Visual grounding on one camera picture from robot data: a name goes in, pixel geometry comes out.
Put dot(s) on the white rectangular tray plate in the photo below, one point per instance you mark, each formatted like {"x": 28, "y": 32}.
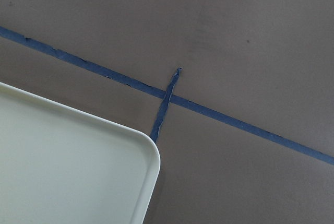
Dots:
{"x": 62, "y": 165}

